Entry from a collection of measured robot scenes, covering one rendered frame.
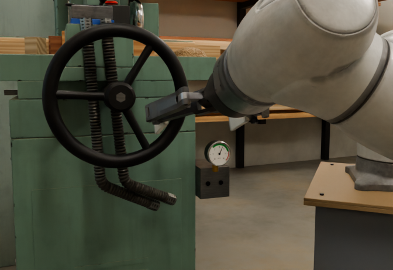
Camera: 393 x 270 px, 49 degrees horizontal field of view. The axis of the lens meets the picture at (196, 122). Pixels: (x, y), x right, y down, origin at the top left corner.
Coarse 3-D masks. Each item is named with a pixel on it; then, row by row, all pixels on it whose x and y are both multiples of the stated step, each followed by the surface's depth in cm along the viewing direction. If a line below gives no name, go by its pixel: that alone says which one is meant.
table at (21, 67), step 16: (0, 64) 94; (16, 64) 95; (32, 64) 96; (48, 64) 97; (144, 64) 104; (160, 64) 105; (192, 64) 108; (208, 64) 109; (0, 80) 94; (16, 80) 96; (32, 80) 97; (64, 80) 90; (80, 80) 91; (144, 80) 105; (160, 80) 106; (192, 80) 109
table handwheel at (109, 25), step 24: (120, 24) 83; (72, 48) 81; (144, 48) 86; (168, 48) 87; (48, 72) 80; (48, 96) 80; (72, 96) 82; (96, 96) 83; (120, 96) 83; (48, 120) 81; (72, 144) 82; (144, 144) 87; (168, 144) 89
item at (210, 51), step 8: (0, 40) 108; (0, 48) 108; (8, 48) 108; (16, 48) 109; (24, 48) 110; (48, 48) 111; (176, 48) 122; (200, 48) 124; (208, 48) 125; (216, 48) 126; (208, 56) 125; (216, 56) 126
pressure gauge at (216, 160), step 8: (208, 144) 107; (216, 144) 106; (224, 144) 106; (208, 152) 105; (216, 152) 106; (224, 152) 106; (208, 160) 106; (216, 160) 106; (224, 160) 107; (216, 168) 108
